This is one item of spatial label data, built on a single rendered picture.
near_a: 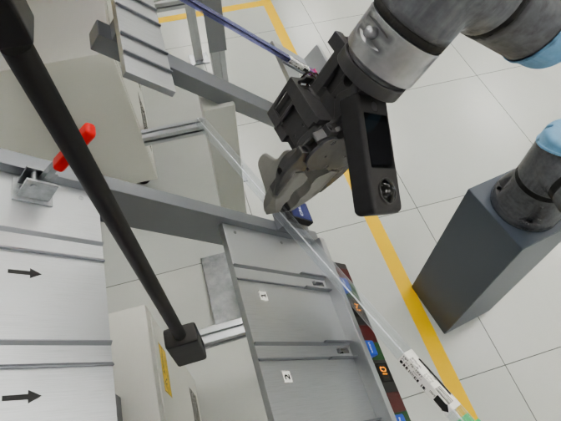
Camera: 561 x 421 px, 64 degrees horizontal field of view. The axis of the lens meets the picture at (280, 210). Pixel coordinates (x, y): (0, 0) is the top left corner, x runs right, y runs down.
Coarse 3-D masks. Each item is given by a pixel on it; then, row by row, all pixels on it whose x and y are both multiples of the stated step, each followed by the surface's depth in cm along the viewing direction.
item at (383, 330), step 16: (208, 128) 64; (224, 144) 62; (240, 160) 59; (240, 176) 58; (256, 176) 58; (256, 192) 56; (288, 224) 52; (304, 240) 50; (320, 256) 49; (336, 272) 47; (336, 288) 47; (352, 288) 46; (352, 304) 45; (368, 304) 45; (368, 320) 44; (384, 320) 44; (384, 336) 43; (400, 352) 42; (448, 416) 38; (464, 416) 38
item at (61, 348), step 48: (0, 192) 44; (0, 240) 41; (48, 240) 44; (96, 240) 48; (0, 288) 38; (48, 288) 41; (96, 288) 44; (0, 336) 36; (48, 336) 39; (96, 336) 42; (0, 384) 34; (48, 384) 36; (96, 384) 39
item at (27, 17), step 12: (0, 0) 10; (12, 0) 10; (24, 0) 11; (0, 12) 10; (12, 12) 10; (24, 12) 11; (0, 24) 10; (12, 24) 10; (24, 24) 10; (0, 36) 10; (12, 36) 10; (24, 36) 11; (0, 48) 11
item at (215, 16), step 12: (180, 0) 78; (192, 0) 79; (204, 12) 81; (216, 12) 83; (228, 24) 84; (252, 36) 88; (264, 48) 91; (276, 48) 92; (288, 60) 95; (312, 72) 99
